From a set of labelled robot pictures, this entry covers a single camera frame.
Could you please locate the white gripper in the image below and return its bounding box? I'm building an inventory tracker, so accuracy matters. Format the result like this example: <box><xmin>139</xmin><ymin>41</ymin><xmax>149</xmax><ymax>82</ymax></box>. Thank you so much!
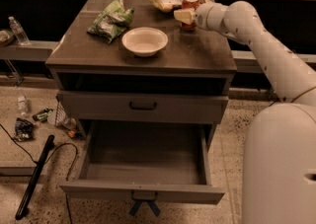
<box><xmin>174</xmin><ymin>2</ymin><xmax>228</xmax><ymax>33</ymax></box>

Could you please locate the grey drawer cabinet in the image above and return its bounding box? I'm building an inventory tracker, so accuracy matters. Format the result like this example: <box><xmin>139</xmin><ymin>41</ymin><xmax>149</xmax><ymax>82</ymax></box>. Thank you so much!
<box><xmin>46</xmin><ymin>0</ymin><xmax>236</xmax><ymax>132</ymax></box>

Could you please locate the open grey middle drawer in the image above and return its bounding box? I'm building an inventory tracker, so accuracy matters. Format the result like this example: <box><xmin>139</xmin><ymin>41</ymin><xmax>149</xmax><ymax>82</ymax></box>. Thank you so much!
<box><xmin>60</xmin><ymin>120</ymin><xmax>224</xmax><ymax>204</ymax></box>

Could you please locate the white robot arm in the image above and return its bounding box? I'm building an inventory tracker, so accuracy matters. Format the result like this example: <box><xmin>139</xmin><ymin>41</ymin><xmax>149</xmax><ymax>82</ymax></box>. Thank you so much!
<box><xmin>174</xmin><ymin>1</ymin><xmax>316</xmax><ymax>224</ymax></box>

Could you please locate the dark blue snack bag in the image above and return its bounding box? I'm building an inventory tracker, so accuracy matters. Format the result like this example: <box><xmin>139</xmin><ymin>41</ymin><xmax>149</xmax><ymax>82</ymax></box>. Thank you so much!
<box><xmin>15</xmin><ymin>117</ymin><xmax>35</xmax><ymax>141</ymax></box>

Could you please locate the green chip bag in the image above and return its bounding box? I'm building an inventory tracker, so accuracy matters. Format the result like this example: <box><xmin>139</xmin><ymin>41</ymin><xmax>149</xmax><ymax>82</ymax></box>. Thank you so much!
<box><xmin>87</xmin><ymin>0</ymin><xmax>134</xmax><ymax>43</ymax></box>

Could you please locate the green can on floor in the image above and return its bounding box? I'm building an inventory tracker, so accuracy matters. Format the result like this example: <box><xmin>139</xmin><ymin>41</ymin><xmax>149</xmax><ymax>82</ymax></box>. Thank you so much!
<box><xmin>33</xmin><ymin>109</ymin><xmax>53</xmax><ymax>122</ymax></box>

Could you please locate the closed grey upper drawer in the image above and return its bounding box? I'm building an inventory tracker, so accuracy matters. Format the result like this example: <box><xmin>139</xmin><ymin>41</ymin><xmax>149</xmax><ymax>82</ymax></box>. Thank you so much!
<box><xmin>57</xmin><ymin>91</ymin><xmax>228</xmax><ymax>124</ymax></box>

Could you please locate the white bowl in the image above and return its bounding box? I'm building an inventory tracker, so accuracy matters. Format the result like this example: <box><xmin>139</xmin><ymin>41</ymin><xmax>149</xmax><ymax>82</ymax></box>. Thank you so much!
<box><xmin>121</xmin><ymin>27</ymin><xmax>168</xmax><ymax>57</ymax></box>

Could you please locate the black cable on left floor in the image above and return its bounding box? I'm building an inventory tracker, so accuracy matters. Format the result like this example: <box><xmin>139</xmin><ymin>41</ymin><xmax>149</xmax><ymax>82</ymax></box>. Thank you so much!
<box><xmin>0</xmin><ymin>122</ymin><xmax>79</xmax><ymax>224</ymax></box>

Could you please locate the small water bottle on floor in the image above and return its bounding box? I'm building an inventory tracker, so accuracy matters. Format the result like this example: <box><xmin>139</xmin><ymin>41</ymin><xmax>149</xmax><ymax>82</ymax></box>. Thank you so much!
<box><xmin>18</xmin><ymin>96</ymin><xmax>29</xmax><ymax>116</ymax></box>

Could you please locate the black stand leg left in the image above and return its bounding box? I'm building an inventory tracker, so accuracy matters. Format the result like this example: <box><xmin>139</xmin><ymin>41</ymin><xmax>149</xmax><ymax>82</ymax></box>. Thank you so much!
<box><xmin>15</xmin><ymin>135</ymin><xmax>54</xmax><ymax>220</ymax></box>

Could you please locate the bowl on left ledge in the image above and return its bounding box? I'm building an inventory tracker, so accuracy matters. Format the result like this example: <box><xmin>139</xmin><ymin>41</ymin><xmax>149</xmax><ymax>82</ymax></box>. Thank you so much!
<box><xmin>0</xmin><ymin>30</ymin><xmax>15</xmax><ymax>46</ymax></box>

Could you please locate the clear water bottle on ledge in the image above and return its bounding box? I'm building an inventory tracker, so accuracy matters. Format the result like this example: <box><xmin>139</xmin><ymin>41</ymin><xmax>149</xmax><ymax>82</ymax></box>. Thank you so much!
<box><xmin>9</xmin><ymin>16</ymin><xmax>31</xmax><ymax>45</ymax></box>

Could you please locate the wire mesh basket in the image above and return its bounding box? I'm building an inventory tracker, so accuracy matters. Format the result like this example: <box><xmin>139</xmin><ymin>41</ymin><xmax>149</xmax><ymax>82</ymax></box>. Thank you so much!
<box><xmin>54</xmin><ymin>103</ymin><xmax>68</xmax><ymax>126</ymax></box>

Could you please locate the red coke can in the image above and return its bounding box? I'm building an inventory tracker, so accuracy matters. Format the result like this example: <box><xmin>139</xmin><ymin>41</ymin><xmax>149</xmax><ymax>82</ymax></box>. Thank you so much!
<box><xmin>181</xmin><ymin>0</ymin><xmax>200</xmax><ymax>32</ymax></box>

